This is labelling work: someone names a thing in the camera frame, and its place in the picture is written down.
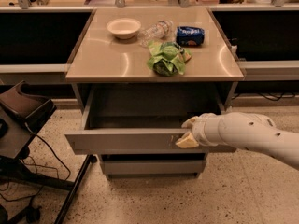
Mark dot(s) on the clear plastic bottle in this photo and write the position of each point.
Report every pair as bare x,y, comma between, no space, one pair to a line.
157,31

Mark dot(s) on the grey drawer cabinet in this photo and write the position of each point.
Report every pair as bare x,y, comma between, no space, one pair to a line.
139,73

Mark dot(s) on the grey top drawer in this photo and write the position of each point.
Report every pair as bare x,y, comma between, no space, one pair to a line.
140,118

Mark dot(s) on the white bowl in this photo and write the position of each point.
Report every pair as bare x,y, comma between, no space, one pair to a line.
124,28

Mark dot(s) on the blue pepsi can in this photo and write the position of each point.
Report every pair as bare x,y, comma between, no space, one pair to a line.
190,36

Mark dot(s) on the grey bottom drawer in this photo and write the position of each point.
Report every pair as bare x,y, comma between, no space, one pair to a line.
153,164

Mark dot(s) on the black rolling stand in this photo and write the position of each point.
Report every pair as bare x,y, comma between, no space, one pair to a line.
22,117

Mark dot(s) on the grey drawer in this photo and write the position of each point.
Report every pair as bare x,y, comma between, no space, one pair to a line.
140,118
153,164

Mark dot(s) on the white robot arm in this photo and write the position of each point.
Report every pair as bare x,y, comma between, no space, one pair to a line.
247,131

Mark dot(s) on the green chip bag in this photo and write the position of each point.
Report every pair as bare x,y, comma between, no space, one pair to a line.
167,58

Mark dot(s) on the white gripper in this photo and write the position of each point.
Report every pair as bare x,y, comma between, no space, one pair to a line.
202,130

